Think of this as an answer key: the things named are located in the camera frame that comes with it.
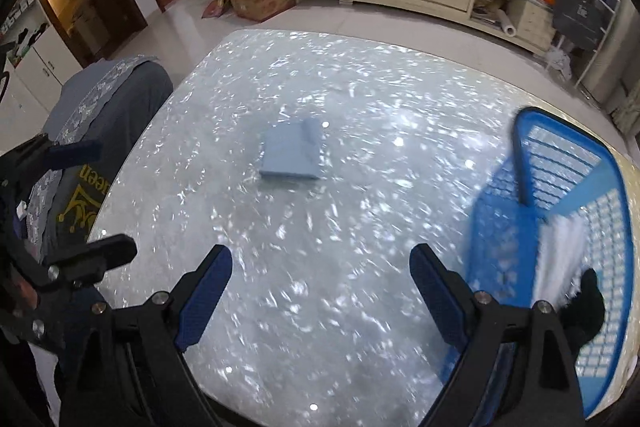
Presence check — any dark grey printed garment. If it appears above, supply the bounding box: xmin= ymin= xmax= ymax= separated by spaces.
xmin=55 ymin=62 xmax=174 ymax=258

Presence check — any white metal rack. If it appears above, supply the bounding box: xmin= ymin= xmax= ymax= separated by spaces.
xmin=550 ymin=0 xmax=623 ymax=90

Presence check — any light blue cloth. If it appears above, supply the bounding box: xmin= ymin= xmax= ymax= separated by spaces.
xmin=258 ymin=117 xmax=325 ymax=180

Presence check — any black tote bag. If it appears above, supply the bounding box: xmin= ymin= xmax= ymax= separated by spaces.
xmin=552 ymin=0 xmax=607 ymax=50

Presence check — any red dustpan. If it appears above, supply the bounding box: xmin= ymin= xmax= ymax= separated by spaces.
xmin=201 ymin=0 xmax=232 ymax=18

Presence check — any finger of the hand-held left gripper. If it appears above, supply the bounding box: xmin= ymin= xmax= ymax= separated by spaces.
xmin=0 ymin=133 xmax=104 ymax=188
xmin=42 ymin=233 xmax=139 ymax=291

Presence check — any white plastic bag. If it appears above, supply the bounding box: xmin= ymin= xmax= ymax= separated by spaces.
xmin=542 ymin=47 xmax=573 ymax=80

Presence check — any blue plastic laundry basket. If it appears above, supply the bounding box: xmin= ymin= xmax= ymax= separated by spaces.
xmin=440 ymin=107 xmax=632 ymax=423

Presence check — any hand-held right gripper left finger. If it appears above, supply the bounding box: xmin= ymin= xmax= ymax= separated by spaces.
xmin=60 ymin=243 xmax=234 ymax=427

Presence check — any white paper roll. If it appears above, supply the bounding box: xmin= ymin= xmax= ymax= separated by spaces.
xmin=497 ymin=9 xmax=517 ymax=38

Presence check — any white cabinet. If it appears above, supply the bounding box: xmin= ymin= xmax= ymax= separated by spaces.
xmin=0 ymin=0 xmax=83 ymax=128

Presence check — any black fuzzy cloth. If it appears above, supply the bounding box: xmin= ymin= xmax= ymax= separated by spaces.
xmin=557 ymin=268 xmax=607 ymax=363

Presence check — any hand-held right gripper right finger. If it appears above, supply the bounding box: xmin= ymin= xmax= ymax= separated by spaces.
xmin=409 ymin=243 xmax=587 ymax=427

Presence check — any white fluffy towel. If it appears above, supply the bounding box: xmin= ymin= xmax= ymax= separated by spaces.
xmin=532 ymin=212 xmax=593 ymax=308

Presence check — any blue grey lace chair cover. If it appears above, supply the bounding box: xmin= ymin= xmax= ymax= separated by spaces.
xmin=25 ymin=55 xmax=156 ymax=233

